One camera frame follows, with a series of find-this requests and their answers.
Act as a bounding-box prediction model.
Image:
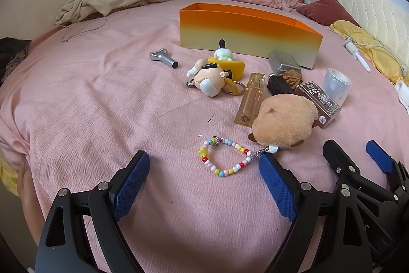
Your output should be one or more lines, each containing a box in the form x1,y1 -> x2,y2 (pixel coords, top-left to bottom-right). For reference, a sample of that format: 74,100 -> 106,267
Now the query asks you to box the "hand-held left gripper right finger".
258,153 -> 373,273

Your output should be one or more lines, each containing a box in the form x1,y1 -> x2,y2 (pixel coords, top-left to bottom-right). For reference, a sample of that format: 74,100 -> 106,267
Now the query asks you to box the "dark clothes pile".
0,38 -> 32,85

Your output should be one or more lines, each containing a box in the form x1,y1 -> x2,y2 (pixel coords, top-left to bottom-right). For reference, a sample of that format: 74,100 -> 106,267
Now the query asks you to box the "colourful bead bracelet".
198,134 -> 277,178

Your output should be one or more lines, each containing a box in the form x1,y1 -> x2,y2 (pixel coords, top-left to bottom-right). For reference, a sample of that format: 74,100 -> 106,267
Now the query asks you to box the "clear plastic sheet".
156,99 -> 229,144

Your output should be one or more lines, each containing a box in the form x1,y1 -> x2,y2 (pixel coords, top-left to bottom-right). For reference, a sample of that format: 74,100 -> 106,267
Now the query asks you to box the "silver metal tool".
150,48 -> 179,69

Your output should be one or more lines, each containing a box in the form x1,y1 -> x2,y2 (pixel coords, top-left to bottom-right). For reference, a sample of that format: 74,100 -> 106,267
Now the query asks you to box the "peach plush toy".
247,93 -> 320,150

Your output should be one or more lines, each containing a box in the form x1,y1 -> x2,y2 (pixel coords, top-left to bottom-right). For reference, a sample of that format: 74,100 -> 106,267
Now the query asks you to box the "silver metal tin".
268,51 -> 302,80

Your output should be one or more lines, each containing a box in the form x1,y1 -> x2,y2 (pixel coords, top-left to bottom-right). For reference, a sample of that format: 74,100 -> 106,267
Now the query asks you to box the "brown walnut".
283,68 -> 303,91

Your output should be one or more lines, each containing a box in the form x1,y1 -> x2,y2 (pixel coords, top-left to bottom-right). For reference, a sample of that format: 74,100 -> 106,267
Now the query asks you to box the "maroon pillow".
296,0 -> 360,27

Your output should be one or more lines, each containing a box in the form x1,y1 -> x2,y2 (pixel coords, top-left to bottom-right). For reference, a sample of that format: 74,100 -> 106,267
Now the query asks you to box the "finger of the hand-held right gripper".
323,139 -> 363,187
366,140 -> 409,189

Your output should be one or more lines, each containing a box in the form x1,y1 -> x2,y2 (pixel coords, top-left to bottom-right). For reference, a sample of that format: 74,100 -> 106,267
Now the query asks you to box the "beige doll keychain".
185,58 -> 246,97

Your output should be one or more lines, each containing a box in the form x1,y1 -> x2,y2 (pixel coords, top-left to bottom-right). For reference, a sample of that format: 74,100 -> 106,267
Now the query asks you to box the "white cable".
329,27 -> 409,75

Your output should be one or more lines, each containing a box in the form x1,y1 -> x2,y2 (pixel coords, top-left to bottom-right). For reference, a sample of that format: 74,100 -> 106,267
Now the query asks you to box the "brown card box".
294,80 -> 342,129

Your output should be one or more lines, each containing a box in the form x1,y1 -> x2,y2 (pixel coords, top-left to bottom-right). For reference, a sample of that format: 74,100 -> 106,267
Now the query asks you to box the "white paper roll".
394,80 -> 409,107

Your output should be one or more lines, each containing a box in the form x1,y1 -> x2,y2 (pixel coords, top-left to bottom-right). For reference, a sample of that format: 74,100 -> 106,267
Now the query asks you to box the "cream tufted headboard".
320,0 -> 409,37

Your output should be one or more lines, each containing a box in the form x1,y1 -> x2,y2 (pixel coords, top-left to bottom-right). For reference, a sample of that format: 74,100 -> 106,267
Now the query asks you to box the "orange gradient cardboard box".
179,3 -> 324,69

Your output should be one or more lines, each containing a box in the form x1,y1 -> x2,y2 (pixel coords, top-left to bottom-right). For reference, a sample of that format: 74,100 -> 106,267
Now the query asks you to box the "white lint roller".
343,38 -> 372,73

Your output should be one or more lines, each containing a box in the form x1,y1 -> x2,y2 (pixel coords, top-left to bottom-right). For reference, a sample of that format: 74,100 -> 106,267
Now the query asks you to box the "thin string loop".
62,18 -> 108,42

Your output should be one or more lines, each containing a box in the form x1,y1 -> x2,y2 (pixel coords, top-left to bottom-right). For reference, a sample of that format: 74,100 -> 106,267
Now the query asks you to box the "yellow cloth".
0,150 -> 20,197

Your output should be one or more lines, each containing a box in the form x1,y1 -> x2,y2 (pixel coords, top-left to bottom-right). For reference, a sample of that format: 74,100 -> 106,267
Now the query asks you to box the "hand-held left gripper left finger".
35,150 -> 151,273

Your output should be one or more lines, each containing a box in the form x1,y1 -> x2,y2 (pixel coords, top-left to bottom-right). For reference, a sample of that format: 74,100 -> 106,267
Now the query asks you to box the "clear tape roll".
323,68 -> 352,107

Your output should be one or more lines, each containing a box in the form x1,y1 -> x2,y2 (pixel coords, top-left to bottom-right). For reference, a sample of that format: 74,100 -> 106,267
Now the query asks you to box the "white dog figure yellow base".
208,39 -> 246,78

